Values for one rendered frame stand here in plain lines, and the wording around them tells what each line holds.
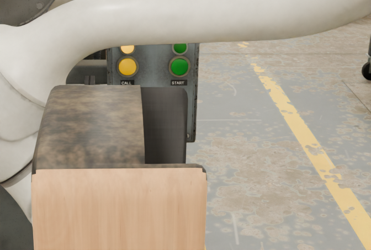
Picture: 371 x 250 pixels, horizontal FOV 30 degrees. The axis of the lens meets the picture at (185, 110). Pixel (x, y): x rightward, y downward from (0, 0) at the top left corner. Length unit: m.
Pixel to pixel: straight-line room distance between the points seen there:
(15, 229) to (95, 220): 1.37
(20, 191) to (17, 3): 0.52
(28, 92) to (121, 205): 0.51
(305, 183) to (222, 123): 0.76
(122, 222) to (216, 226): 2.62
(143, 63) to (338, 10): 0.59
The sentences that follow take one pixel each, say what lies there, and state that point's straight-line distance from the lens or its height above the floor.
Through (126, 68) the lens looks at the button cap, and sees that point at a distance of 1.19.
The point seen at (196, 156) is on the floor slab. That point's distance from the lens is 3.36.
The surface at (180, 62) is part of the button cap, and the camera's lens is 1.20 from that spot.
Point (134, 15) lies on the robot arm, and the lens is 0.66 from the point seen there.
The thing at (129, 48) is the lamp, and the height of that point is 1.10.
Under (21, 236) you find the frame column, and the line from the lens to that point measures 1.55.
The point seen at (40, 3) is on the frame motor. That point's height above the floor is 1.17.
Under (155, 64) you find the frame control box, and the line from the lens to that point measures 1.20.
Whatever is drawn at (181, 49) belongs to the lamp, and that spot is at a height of 1.10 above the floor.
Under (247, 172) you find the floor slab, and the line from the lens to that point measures 3.24.
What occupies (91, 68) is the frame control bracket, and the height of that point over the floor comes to 1.03.
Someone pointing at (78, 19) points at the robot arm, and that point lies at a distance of 0.67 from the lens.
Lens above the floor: 1.44
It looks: 22 degrees down
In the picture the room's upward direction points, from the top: 2 degrees clockwise
